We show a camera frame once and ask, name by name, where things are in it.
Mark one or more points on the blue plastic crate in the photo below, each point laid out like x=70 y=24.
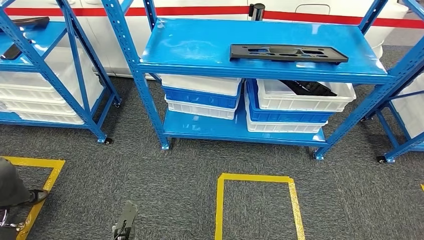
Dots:
x=198 y=98
x=285 y=116

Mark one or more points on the small flat black part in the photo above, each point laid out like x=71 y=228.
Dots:
x=11 y=52

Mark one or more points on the black parts in crate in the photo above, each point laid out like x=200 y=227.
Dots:
x=308 y=87

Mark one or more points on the red barrier belt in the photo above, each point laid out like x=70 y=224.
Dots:
x=314 y=18
x=182 y=11

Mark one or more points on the stacked white plastic crates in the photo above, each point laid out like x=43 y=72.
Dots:
x=410 y=112
x=33 y=89

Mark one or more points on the blue metal shelf rack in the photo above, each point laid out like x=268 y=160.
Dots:
x=39 y=36
x=198 y=43
x=397 y=152

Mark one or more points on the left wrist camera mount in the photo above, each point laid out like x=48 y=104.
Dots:
x=127 y=217

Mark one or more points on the long black plastic part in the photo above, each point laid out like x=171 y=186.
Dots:
x=33 y=21

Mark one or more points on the person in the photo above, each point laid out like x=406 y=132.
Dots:
x=11 y=185

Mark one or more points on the black plastic plate bracket part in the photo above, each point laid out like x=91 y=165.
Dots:
x=242 y=53

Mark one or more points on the black stanchion post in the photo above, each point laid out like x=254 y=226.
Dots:
x=257 y=12

